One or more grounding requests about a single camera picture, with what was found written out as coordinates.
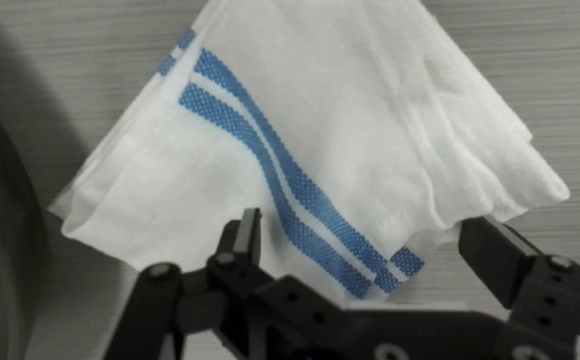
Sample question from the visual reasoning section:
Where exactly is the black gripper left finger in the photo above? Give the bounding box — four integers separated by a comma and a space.
102, 206, 335, 360

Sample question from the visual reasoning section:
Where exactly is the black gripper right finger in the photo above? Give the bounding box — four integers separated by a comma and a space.
457, 215, 580, 360

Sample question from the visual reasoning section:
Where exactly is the thin white blue-striped cloth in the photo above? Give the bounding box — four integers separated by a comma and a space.
47, 0, 572, 302

